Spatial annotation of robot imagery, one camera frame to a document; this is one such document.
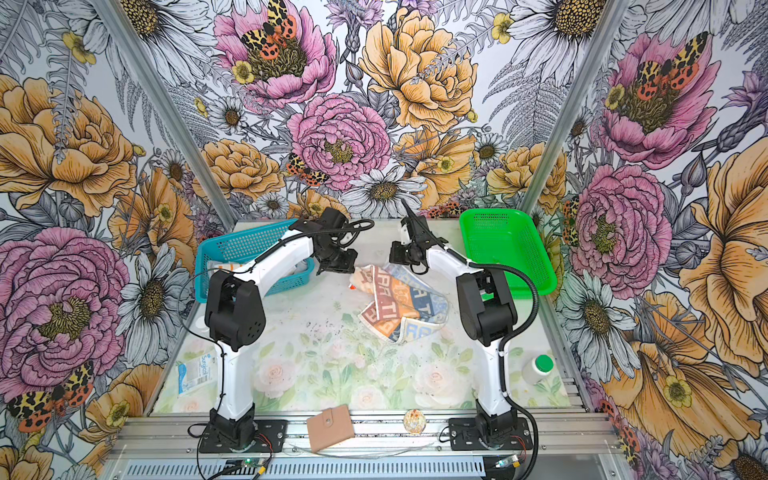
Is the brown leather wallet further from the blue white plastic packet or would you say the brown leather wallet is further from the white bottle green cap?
the white bottle green cap

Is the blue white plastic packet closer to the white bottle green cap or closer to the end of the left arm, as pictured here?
the end of the left arm

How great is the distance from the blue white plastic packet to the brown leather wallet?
1.05 ft

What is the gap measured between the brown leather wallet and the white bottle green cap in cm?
48

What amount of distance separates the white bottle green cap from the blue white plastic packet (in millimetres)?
857

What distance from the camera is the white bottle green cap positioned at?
2.55 feet

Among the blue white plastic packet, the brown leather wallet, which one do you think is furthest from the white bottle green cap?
the blue white plastic packet

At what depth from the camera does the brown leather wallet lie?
75 cm

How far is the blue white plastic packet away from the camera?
835mm
